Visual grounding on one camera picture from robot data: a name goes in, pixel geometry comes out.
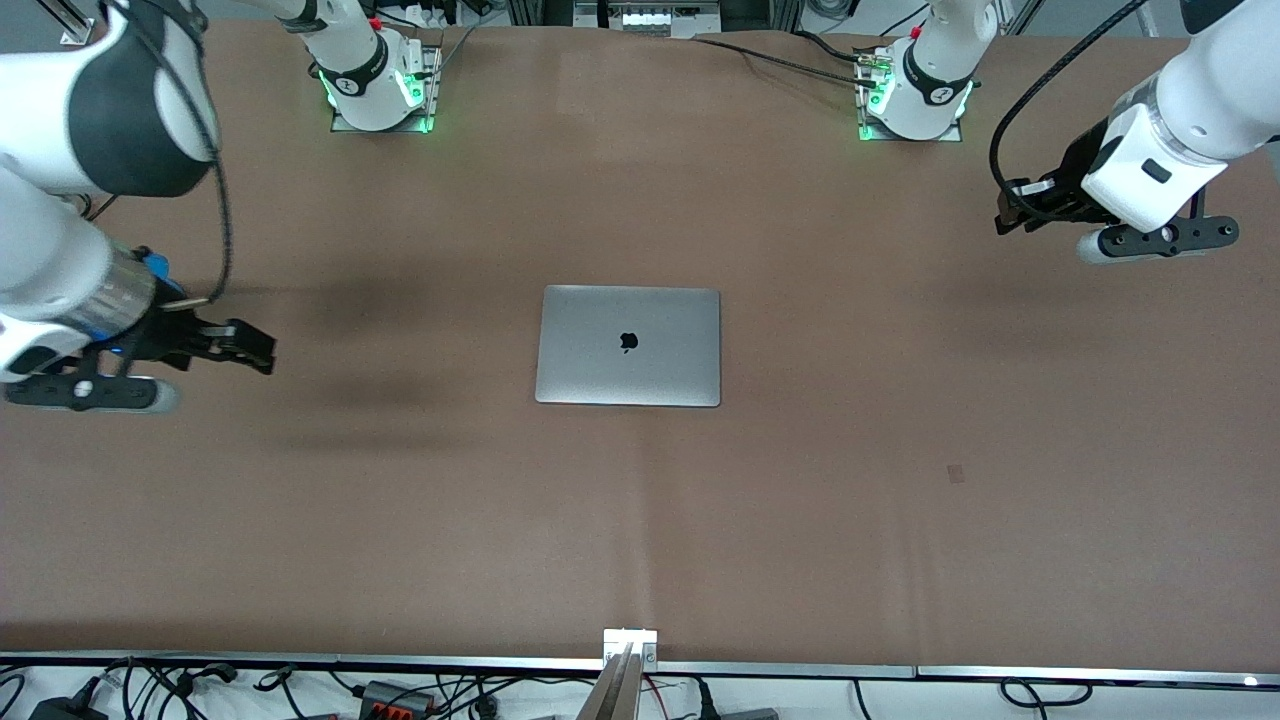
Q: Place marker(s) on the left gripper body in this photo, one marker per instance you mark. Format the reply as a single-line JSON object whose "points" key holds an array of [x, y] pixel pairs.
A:
{"points": [[1066, 172]]}

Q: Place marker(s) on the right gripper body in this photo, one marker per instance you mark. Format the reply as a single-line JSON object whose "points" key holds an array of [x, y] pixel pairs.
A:
{"points": [[172, 335]]}

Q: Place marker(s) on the silver grey laptop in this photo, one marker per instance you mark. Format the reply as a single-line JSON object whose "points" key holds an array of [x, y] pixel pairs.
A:
{"points": [[628, 345]]}

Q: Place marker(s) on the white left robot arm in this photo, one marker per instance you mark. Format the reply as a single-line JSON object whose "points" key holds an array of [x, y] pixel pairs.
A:
{"points": [[1220, 90]]}

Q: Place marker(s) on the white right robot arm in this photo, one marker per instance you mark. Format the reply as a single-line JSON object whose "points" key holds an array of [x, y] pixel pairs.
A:
{"points": [[60, 130]]}

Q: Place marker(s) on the blue desk lamp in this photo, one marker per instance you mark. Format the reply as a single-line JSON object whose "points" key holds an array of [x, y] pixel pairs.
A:
{"points": [[155, 265]]}

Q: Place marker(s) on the brown table mat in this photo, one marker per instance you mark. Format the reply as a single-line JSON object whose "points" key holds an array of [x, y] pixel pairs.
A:
{"points": [[900, 400]]}

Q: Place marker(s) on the black power adapter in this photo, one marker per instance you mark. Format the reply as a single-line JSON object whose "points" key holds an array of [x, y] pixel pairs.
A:
{"points": [[65, 708]]}

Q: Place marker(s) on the black orange connector box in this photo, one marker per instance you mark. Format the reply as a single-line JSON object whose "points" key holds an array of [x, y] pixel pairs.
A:
{"points": [[395, 696]]}

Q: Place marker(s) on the white power strip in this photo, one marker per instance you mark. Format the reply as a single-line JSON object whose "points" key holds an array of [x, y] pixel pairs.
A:
{"points": [[650, 18]]}

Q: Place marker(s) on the black floor plug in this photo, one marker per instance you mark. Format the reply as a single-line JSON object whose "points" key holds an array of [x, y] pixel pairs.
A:
{"points": [[705, 702]]}

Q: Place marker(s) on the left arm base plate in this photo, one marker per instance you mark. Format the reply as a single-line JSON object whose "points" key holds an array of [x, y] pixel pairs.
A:
{"points": [[950, 130]]}

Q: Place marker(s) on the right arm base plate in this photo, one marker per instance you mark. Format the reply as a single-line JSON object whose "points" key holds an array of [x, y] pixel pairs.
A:
{"points": [[432, 90]]}

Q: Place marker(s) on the aluminium frame corner bracket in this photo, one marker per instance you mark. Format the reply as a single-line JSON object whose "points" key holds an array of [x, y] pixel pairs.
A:
{"points": [[68, 22]]}

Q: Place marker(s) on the silver table edge rail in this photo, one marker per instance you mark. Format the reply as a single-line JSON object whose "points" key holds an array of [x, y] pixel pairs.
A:
{"points": [[1000, 672]]}

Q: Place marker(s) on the aluminium camera post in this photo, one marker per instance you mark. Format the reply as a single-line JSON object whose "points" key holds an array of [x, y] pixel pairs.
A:
{"points": [[625, 675]]}

